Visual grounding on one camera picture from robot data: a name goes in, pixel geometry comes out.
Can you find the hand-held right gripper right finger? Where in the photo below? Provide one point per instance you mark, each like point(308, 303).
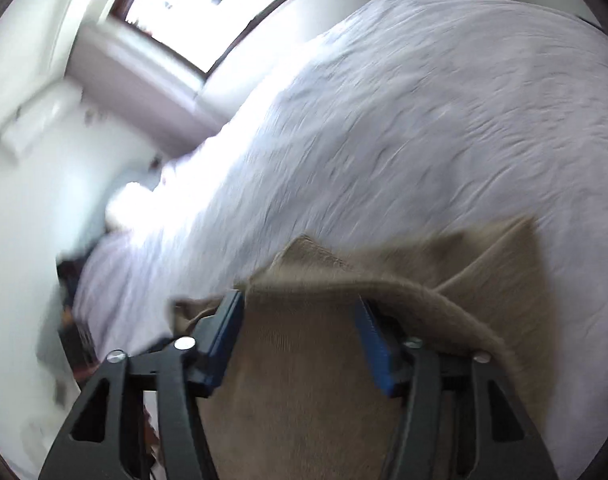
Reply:
point(376, 347)

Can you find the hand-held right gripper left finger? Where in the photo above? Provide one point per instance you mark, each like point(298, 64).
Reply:
point(223, 332)

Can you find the bed with lavender quilt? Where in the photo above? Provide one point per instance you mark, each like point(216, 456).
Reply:
point(409, 135)

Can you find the pale pleated curtain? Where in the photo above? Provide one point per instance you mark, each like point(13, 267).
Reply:
point(153, 85)

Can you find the dark framed window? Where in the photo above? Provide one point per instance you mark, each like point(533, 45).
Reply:
point(218, 5)

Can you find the white wall air conditioner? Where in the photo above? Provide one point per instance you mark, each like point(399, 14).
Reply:
point(36, 122)

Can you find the olive brown knit sweater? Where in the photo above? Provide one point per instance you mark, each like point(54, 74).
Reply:
point(294, 400)

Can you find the white round pillow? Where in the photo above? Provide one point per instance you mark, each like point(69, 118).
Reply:
point(131, 207)

